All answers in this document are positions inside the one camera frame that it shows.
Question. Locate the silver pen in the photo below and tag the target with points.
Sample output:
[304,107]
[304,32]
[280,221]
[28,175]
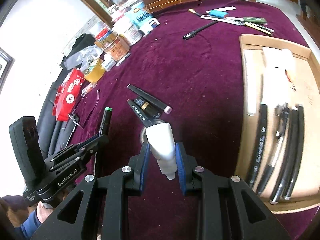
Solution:
[215,18]

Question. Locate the black marker red cap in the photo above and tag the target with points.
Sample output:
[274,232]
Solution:
[287,155]

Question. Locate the black marker pink caps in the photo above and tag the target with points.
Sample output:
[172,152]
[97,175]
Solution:
[150,98]

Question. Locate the white stick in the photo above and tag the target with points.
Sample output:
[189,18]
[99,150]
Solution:
[222,9]

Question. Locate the black marker green cap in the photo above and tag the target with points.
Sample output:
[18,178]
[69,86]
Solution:
[105,122]

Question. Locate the blue printed box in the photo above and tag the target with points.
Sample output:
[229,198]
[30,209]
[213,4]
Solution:
[141,17]

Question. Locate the yellow pen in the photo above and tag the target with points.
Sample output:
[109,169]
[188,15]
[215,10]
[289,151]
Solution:
[258,28]

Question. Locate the black leather seat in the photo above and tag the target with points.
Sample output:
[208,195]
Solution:
[47,112]

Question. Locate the green pen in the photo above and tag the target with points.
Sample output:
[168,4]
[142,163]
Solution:
[255,20]

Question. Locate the red white lid jar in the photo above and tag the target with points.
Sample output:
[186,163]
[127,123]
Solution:
[105,34]

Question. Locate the yellow tape roll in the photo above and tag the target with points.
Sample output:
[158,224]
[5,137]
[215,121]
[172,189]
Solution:
[93,71]

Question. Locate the small white labelled bottle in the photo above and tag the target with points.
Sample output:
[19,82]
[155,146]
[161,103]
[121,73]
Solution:
[108,63]

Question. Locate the red packet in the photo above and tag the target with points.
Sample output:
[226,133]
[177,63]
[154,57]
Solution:
[68,92]

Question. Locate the slim black pen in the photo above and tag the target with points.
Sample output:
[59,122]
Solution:
[200,30]

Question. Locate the black cloth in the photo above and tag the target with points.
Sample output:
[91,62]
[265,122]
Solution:
[82,41]

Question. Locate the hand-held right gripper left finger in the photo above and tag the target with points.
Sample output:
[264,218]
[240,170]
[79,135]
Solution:
[145,165]

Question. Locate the orange jar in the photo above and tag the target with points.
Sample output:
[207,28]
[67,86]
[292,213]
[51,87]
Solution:
[118,48]

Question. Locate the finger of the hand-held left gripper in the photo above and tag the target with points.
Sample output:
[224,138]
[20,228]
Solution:
[80,158]
[87,143]

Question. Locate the white power adapter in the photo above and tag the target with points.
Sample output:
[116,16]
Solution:
[273,87]

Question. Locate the black tape roll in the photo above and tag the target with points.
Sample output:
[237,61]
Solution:
[143,135]

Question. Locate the person's left forearm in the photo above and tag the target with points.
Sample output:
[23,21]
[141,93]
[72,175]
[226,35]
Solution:
[30,226]

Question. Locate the white printed marker pen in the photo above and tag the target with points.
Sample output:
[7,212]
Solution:
[251,105]

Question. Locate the grey pen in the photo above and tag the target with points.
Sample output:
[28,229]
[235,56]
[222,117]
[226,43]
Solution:
[235,19]

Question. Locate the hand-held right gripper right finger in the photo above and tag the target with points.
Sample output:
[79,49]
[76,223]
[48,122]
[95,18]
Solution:
[180,172]

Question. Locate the blue lighter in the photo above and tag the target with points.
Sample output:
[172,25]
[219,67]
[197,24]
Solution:
[218,13]

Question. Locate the long black marker grey cap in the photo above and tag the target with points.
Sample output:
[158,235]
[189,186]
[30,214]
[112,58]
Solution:
[260,150]

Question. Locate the black clip pen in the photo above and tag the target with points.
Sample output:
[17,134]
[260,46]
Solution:
[277,140]

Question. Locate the shallow cardboard box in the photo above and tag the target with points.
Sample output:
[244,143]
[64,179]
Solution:
[310,142]

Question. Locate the short white pen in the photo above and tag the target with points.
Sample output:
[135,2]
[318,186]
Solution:
[123,58]

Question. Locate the black gold lipstick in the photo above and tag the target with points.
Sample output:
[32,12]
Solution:
[146,106]

